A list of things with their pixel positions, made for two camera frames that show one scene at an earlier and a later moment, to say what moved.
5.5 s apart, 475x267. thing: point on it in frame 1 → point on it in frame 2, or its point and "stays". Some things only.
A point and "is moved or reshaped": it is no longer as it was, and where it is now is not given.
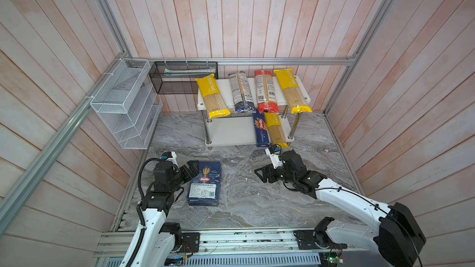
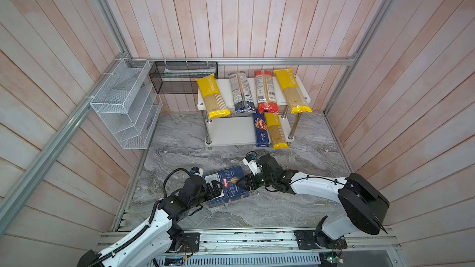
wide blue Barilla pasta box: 205,186 is moved or reshaped
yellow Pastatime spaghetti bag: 289,85 stays
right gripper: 268,167 → 247,178
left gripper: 195,171 → 211,195
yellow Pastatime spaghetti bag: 276,131 stays
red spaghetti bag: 266,97 stays
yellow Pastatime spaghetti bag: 214,104 stays
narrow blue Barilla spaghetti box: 262,139 stays
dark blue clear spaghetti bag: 243,102 stays
